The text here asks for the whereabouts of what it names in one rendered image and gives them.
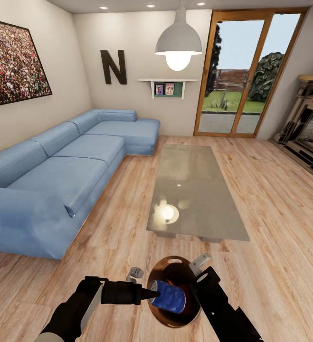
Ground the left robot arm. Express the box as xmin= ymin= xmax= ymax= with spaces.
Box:
xmin=34 ymin=267 xmax=161 ymax=342

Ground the trash can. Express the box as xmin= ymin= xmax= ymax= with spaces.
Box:
xmin=147 ymin=256 xmax=201 ymax=329

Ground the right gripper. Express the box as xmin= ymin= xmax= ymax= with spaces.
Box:
xmin=189 ymin=266 xmax=220 ymax=296

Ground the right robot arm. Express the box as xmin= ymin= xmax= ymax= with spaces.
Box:
xmin=189 ymin=253 xmax=264 ymax=342

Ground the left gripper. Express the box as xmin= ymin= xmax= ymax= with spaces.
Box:
xmin=113 ymin=281 xmax=161 ymax=306

